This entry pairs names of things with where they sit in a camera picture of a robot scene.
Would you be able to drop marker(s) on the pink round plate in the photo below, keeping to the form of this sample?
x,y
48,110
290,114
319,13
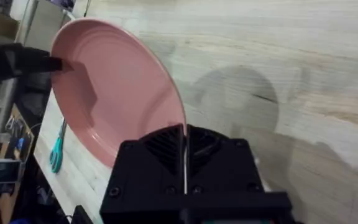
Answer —
x,y
117,93

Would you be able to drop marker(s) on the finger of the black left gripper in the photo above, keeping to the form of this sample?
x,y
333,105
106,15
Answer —
x,y
43,63

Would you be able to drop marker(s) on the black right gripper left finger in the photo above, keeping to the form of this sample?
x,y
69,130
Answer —
x,y
154,174

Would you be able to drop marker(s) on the cardboard box with tools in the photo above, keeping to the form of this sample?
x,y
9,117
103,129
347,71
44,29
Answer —
x,y
8,140

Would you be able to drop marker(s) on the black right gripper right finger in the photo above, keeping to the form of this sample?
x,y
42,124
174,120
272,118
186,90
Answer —
x,y
222,168

